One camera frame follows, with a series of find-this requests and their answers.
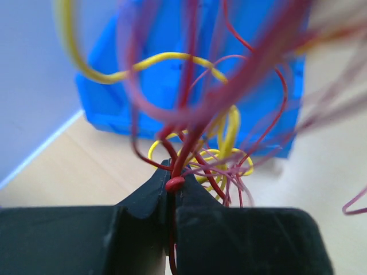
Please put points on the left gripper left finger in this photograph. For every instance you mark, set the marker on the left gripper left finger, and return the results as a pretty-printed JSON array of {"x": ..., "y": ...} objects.
[{"x": 130, "y": 237}]

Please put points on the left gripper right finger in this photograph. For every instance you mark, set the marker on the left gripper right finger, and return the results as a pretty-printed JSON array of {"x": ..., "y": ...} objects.
[{"x": 213, "y": 239}]

